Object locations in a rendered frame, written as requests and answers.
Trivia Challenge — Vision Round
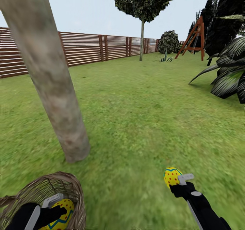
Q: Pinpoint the wicker basket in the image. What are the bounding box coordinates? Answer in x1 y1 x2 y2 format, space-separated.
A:
0 171 86 230

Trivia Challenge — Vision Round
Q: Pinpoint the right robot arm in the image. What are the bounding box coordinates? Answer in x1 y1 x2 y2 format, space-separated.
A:
169 173 232 230

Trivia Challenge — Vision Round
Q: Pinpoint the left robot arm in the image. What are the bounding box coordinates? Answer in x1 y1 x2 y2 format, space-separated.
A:
4 193 67 230

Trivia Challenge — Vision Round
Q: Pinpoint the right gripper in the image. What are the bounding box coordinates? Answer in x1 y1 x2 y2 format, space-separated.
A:
169 182 195 198

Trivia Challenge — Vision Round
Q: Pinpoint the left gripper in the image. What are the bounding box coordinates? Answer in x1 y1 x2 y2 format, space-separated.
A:
33 205 67 230

